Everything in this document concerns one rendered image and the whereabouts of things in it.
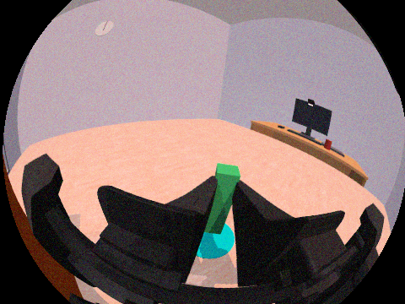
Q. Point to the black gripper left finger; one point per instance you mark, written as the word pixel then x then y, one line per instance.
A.
pixel 180 223

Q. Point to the green post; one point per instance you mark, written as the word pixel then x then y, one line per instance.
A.
pixel 227 176

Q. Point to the cyan circle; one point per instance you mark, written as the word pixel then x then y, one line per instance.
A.
pixel 214 246

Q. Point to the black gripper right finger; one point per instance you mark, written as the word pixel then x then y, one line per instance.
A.
pixel 264 233

